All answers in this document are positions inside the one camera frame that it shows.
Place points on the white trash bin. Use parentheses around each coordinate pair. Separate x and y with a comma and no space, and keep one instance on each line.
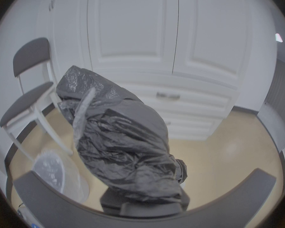
(73,174)

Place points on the white wardrobe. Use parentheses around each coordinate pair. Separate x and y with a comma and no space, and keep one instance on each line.
(137,32)

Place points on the black plastic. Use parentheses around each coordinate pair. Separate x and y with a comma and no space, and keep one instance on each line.
(123,139)

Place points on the ceiling light panel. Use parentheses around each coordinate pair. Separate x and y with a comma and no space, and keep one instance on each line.
(279,37)

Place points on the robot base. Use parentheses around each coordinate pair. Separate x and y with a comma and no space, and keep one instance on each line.
(29,218)

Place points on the white chair with grey seat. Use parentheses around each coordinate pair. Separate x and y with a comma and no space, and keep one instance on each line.
(30,53)

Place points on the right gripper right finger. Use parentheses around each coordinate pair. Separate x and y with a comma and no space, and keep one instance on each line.
(185,199)

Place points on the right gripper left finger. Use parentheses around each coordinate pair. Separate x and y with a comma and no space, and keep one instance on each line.
(109,199)

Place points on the clear plastic bag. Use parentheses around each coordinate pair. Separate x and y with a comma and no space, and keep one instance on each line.
(49,167)

